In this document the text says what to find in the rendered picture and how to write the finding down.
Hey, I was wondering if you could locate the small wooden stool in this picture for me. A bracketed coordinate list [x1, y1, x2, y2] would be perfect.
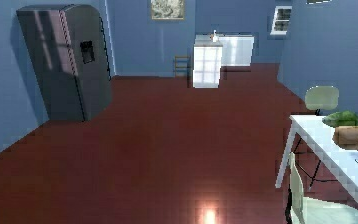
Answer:
[173, 55, 192, 79]

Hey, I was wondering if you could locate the white kitchen counter cabinet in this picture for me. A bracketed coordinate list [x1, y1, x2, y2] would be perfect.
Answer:
[192, 34, 255, 89]

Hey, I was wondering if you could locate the grey steel fridge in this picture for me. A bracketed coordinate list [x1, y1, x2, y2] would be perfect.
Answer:
[16, 3, 113, 122]

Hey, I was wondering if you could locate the white framed window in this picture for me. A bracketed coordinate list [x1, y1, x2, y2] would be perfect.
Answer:
[270, 5, 293, 36]

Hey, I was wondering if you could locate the pale green chair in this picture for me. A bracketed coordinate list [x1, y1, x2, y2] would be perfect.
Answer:
[285, 151, 358, 224]
[304, 85, 340, 117]

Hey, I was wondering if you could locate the white table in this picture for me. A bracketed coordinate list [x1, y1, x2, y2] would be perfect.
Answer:
[275, 114, 358, 218]

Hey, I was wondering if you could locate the green lettuce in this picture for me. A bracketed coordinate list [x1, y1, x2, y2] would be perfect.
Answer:
[321, 110, 358, 128]

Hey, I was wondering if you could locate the brown bread loaf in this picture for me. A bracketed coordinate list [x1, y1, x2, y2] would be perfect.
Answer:
[332, 125, 358, 151]

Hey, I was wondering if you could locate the framed wall picture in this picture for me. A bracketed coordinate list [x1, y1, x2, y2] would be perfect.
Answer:
[150, 0, 185, 21]

